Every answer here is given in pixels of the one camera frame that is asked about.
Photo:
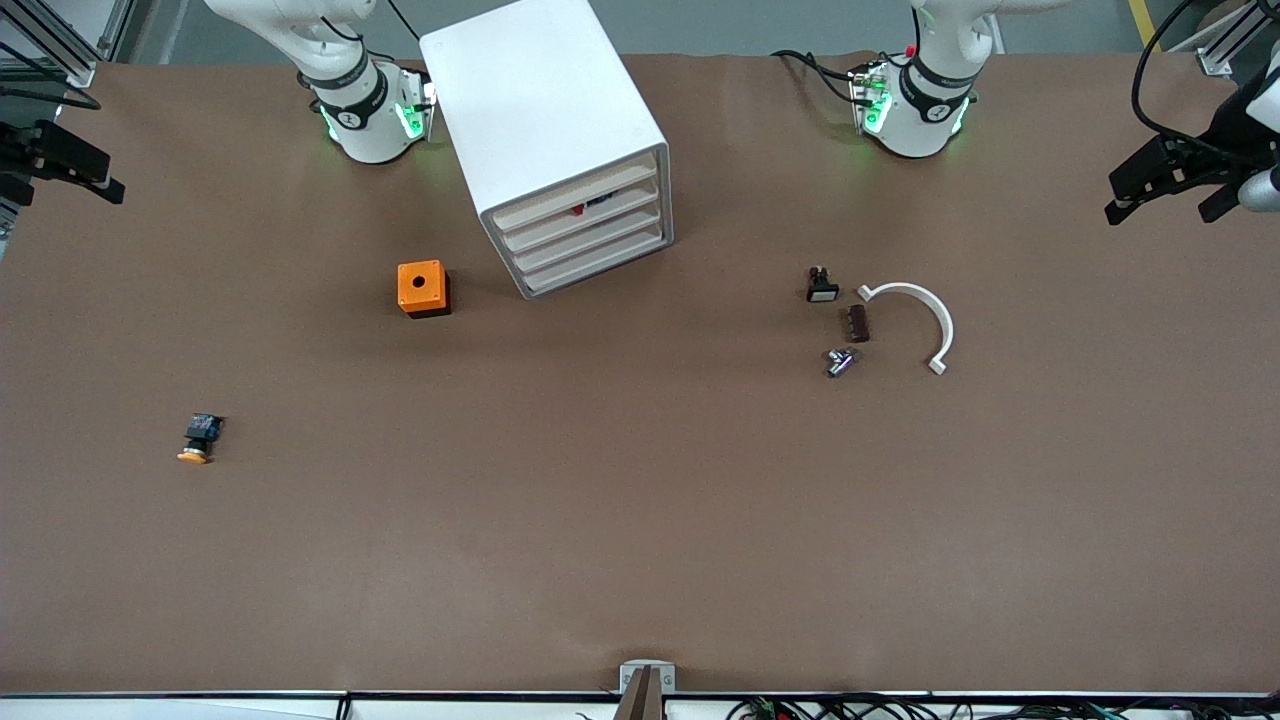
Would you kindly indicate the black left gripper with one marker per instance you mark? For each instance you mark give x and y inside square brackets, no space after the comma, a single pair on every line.
[1223,135]

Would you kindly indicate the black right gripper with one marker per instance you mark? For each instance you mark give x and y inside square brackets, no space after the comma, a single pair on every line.
[22,146]

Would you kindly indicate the red push button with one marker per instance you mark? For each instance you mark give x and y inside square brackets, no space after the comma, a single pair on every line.
[578,210]

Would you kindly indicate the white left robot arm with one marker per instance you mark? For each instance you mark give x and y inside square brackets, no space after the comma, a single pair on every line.
[925,110]

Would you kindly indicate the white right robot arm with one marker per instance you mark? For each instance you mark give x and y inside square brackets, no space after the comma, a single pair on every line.
[365,120]

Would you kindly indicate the yellow push button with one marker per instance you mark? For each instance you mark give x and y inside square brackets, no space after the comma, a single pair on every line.
[200,437]

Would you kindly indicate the white drawer cabinet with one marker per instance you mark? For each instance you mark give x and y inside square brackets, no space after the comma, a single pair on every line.
[530,110]

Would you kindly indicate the brown terminal block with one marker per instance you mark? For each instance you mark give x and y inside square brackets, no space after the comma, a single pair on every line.
[858,324]

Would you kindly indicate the aluminium frame profile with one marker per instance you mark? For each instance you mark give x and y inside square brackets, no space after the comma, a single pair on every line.
[1222,50]
[60,45]

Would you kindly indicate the white curved bracket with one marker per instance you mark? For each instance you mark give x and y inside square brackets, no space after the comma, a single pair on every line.
[930,302]

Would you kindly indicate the black switch white face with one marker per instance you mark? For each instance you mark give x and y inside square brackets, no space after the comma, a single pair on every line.
[822,288]

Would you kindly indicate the orange button enclosure box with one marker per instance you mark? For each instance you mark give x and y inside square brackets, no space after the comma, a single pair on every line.
[420,285]

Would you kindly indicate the white table edge rail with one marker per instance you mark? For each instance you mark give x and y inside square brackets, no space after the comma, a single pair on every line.
[200,708]

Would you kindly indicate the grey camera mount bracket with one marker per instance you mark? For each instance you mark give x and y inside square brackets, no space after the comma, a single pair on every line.
[647,680]

